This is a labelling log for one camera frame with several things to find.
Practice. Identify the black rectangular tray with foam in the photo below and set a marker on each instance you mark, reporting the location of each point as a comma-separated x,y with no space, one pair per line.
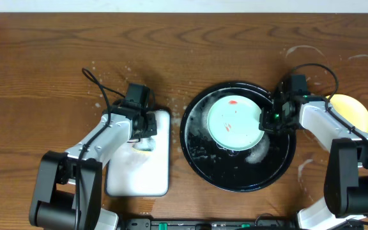
134,174

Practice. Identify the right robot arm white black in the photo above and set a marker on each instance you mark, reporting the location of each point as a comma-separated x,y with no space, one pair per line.
345,190

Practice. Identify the green yellow foamy sponge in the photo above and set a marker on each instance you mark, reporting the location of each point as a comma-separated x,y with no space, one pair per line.
144,146

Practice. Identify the round black tray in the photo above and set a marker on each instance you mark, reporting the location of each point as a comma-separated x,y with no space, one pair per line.
236,171

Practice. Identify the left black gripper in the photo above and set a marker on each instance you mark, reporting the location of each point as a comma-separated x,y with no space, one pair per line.
150,126

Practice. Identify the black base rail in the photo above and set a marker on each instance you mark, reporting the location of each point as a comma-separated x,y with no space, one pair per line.
262,222

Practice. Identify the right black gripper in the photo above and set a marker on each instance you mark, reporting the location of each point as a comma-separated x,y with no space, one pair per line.
265,124

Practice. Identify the yellow plate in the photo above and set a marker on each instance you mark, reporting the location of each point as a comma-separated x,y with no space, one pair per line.
351,110

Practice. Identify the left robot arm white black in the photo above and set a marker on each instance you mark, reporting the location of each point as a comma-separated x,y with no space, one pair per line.
68,189

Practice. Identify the mint green plate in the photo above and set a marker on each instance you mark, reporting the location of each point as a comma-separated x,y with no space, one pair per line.
233,123

